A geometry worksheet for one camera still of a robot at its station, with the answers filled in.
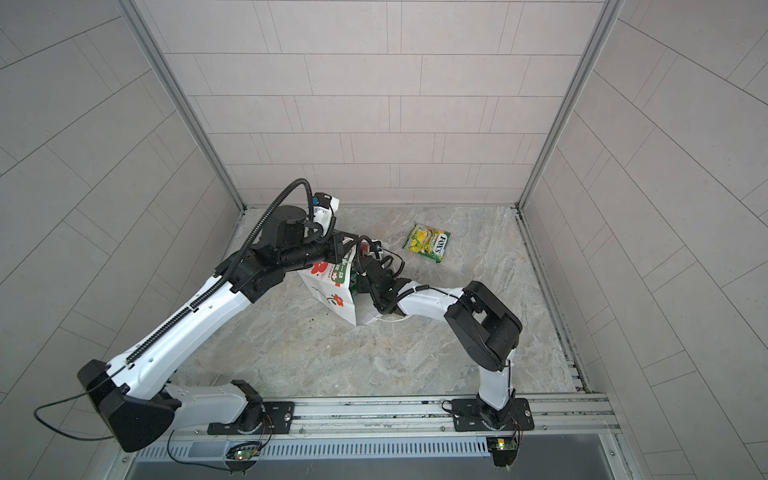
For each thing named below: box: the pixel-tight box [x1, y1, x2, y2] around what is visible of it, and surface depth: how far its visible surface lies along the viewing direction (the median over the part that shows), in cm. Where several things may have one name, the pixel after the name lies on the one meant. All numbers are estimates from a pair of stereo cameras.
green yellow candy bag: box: [402, 224, 451, 263], surface depth 104 cm
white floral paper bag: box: [298, 238, 381, 326], surface depth 76 cm
